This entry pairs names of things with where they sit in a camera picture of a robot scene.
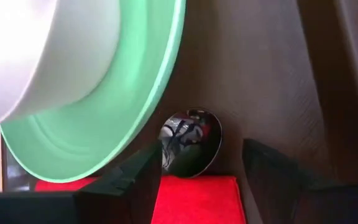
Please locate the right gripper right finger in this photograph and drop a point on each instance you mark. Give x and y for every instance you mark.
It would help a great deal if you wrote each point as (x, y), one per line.
(272, 180)

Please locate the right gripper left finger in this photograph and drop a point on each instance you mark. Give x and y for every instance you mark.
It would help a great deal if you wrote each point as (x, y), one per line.
(135, 180)

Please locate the red cloth napkin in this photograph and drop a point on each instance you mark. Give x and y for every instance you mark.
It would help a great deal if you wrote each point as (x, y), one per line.
(194, 202)

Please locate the green plastic plate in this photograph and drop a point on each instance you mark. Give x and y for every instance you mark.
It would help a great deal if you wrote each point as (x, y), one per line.
(104, 124)

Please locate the grey-white bowl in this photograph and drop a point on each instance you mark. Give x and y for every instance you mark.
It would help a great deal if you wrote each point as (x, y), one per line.
(42, 56)

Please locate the brown serving tray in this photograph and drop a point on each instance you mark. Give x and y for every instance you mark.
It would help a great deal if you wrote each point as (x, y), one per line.
(253, 77)

